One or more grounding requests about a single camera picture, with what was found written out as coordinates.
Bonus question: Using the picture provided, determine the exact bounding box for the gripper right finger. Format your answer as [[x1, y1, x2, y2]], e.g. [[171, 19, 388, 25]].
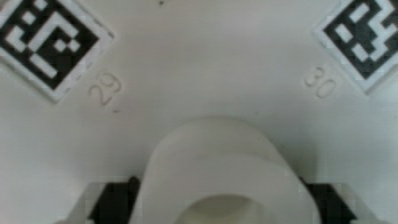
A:
[[299, 176, 398, 224]]

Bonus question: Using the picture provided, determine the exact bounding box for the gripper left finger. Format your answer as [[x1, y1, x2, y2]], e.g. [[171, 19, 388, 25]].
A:
[[55, 176, 144, 224]]

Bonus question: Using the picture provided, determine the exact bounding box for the white round table top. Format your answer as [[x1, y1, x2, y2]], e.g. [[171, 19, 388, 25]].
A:
[[0, 0, 398, 224]]

